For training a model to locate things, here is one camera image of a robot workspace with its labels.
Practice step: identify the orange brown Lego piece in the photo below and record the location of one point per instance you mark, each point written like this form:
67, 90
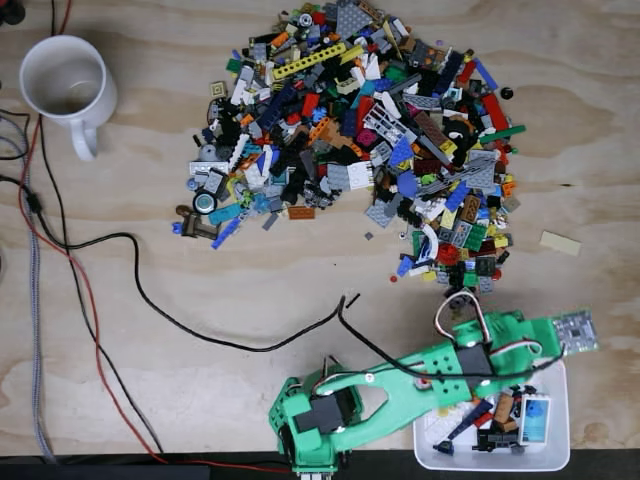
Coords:
505, 409

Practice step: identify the light blue printed Lego brick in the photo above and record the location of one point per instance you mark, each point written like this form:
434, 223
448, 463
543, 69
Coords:
536, 422

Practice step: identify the dark blue Lego plate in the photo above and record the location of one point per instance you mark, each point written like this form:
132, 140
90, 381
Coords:
472, 417

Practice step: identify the white plastic bin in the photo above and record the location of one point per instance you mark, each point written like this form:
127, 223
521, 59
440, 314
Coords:
490, 462

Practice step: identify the red round Lego piece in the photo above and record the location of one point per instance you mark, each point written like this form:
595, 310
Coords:
447, 253

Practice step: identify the white curved printed Lego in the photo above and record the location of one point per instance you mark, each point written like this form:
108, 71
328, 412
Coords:
429, 245

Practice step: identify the black Lego rod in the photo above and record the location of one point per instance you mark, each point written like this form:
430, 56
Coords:
353, 300

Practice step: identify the long green Lego plate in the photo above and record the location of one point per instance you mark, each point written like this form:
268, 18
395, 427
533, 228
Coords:
502, 134

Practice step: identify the blue Lego wedge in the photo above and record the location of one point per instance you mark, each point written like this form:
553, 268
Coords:
400, 155

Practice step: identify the white square Lego plate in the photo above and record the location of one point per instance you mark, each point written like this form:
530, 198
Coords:
359, 175

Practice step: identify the red Lego brick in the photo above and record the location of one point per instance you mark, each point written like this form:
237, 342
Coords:
495, 111

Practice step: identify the brown Lego plate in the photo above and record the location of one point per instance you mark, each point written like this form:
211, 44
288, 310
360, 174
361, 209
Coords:
431, 127

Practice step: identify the orange Lego plate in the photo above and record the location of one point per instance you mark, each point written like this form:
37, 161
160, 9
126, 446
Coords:
301, 212

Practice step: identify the black round Lego piece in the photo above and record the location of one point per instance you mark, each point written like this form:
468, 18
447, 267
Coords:
506, 93

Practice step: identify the dark grey Lego tile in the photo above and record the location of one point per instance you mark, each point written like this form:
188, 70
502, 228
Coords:
270, 222

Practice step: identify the light grey Lego lattice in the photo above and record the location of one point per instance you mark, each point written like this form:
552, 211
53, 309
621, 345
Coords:
387, 125

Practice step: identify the teal Lego plate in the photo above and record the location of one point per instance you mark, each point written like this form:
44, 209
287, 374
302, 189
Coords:
223, 215

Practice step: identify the black Lego wheel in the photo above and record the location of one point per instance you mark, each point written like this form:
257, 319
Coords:
205, 202

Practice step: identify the grey Lego dome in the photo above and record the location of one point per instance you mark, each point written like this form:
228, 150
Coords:
207, 152

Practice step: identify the yellow Lego technic beam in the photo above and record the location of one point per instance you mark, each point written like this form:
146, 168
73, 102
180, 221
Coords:
310, 61

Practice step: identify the large grey Lego wedge plate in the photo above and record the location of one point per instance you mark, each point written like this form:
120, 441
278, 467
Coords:
352, 17

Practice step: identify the tan printed Lego tile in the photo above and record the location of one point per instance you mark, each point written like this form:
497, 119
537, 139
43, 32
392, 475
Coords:
218, 90

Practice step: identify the white mug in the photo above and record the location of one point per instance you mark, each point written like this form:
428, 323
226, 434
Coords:
95, 110

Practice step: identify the black object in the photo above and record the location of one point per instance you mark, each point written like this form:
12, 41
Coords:
10, 10

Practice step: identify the camera circuit board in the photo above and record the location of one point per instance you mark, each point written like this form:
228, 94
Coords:
575, 330

